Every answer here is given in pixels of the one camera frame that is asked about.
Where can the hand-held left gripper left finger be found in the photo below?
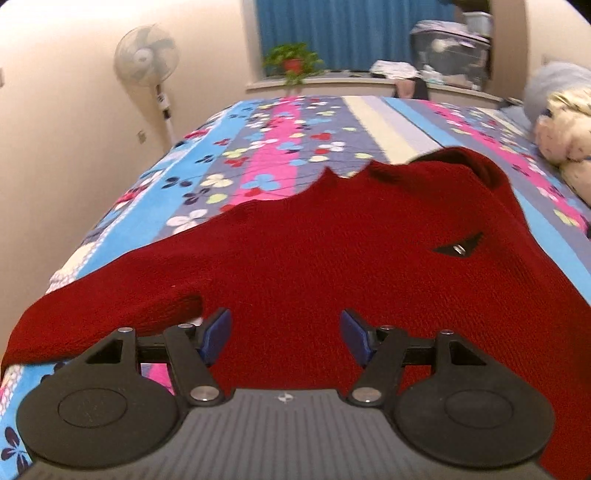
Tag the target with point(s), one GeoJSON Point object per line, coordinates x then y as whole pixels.
{"type": "Point", "coordinates": [218, 331]}

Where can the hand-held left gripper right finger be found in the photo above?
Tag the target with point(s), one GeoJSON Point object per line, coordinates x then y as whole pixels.
{"type": "Point", "coordinates": [352, 330]}

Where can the red knit sweater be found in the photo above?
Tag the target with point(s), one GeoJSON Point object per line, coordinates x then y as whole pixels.
{"type": "Point", "coordinates": [323, 254]}

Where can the white clothes pile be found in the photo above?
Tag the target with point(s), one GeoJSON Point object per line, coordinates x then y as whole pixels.
{"type": "Point", "coordinates": [393, 69]}

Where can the floral striped blanket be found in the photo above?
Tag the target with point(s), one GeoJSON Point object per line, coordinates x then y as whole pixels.
{"type": "Point", "coordinates": [277, 147]}

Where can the pink cloth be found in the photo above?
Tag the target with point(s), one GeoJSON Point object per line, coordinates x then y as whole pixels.
{"type": "Point", "coordinates": [404, 88]}

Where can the black cloth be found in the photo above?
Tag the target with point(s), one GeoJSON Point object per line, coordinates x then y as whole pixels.
{"type": "Point", "coordinates": [421, 88]}

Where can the potted green plant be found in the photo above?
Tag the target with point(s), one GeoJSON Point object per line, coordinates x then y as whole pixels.
{"type": "Point", "coordinates": [293, 64]}

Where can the white standing fan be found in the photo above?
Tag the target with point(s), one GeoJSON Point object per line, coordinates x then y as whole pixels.
{"type": "Point", "coordinates": [145, 55]}

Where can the large clear storage box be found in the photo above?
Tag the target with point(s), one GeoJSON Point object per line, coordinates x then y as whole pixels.
{"type": "Point", "coordinates": [450, 60]}

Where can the star printed cream duvet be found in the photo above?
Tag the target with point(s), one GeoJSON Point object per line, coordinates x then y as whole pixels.
{"type": "Point", "coordinates": [565, 134]}

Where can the blue curtain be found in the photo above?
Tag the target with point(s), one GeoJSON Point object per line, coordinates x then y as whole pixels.
{"type": "Point", "coordinates": [346, 32]}

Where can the grey blue pillow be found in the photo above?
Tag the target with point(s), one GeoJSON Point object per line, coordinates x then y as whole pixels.
{"type": "Point", "coordinates": [554, 81]}

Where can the small clear storage box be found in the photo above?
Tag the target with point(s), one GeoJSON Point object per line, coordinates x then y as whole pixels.
{"type": "Point", "coordinates": [479, 23]}

